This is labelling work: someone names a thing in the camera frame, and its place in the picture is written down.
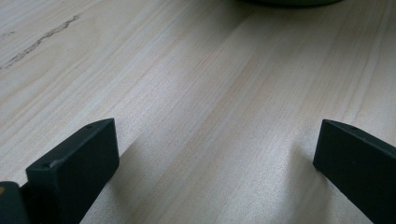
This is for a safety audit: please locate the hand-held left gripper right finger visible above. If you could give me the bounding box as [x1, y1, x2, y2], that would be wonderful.
[312, 119, 396, 224]

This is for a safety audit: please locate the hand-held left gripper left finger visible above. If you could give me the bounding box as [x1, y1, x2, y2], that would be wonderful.
[25, 118, 120, 224]

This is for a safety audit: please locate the green plastic trash bin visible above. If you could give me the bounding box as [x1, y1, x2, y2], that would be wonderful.
[236, 0, 344, 7]

